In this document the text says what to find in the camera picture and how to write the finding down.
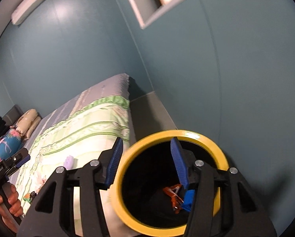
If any blue floral folded blanket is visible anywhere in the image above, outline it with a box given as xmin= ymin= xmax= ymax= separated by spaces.
xmin=0 ymin=128 xmax=22 ymax=161

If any grey striped bed mattress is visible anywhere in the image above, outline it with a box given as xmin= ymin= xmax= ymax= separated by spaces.
xmin=8 ymin=73 xmax=131 ymax=186

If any green orange snack wrapper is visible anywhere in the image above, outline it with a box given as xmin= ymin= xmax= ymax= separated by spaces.
xmin=23 ymin=191 xmax=37 ymax=204

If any blue plastic glove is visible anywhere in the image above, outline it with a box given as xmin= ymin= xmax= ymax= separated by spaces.
xmin=181 ymin=189 xmax=195 ymax=212

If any red orange snack wrapper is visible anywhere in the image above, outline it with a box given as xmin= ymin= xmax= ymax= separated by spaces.
xmin=162 ymin=183 xmax=184 ymax=214

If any grey bed headboard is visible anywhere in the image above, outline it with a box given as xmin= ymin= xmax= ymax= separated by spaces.
xmin=2 ymin=105 xmax=23 ymax=126

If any yellow rimmed trash bin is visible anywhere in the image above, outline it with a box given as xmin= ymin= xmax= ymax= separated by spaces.
xmin=110 ymin=130 xmax=229 ymax=236

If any beige folded blanket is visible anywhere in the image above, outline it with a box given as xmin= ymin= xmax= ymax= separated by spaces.
xmin=16 ymin=109 xmax=41 ymax=140

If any person left hand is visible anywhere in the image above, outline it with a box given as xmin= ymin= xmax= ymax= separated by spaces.
xmin=0 ymin=183 xmax=23 ymax=233

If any green floral quilt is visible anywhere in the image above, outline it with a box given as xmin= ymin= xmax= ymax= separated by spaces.
xmin=15 ymin=95 xmax=131 ymax=237

